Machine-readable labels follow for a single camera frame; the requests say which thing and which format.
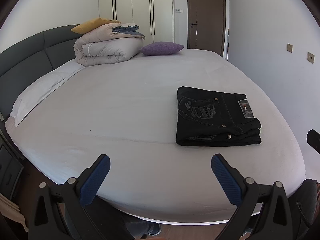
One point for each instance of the white wardrobe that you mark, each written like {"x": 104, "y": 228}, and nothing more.
{"x": 155, "y": 18}

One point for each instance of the beige wall socket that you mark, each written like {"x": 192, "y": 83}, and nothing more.
{"x": 310, "y": 57}

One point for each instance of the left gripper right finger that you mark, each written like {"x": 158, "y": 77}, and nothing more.
{"x": 230, "y": 179}

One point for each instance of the white bed mattress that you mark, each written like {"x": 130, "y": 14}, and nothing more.
{"x": 128, "y": 111}

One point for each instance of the white flat pillow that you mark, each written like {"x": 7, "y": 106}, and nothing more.
{"x": 42, "y": 88}

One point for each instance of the brown door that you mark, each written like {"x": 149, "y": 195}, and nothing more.
{"x": 207, "y": 25}

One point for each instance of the folded blue grey cloth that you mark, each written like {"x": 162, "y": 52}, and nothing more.
{"x": 128, "y": 28}

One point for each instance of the dark bedside cabinet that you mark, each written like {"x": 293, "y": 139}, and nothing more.
{"x": 11, "y": 167}

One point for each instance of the mustard yellow pillow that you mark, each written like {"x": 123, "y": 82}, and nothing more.
{"x": 90, "y": 25}

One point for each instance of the beige wall switch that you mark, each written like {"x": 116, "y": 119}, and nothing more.
{"x": 289, "y": 48}

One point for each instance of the folded beige duvet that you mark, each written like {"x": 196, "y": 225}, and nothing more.
{"x": 101, "y": 46}

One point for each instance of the dark grey headboard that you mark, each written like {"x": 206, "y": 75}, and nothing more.
{"x": 30, "y": 59}

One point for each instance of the black embroidered jeans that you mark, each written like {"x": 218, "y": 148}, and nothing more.
{"x": 215, "y": 119}

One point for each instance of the purple cushion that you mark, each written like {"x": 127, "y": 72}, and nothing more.
{"x": 161, "y": 48}

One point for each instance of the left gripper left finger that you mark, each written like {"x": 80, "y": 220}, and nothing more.
{"x": 91, "y": 179}

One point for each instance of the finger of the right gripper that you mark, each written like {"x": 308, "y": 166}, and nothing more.
{"x": 313, "y": 139}

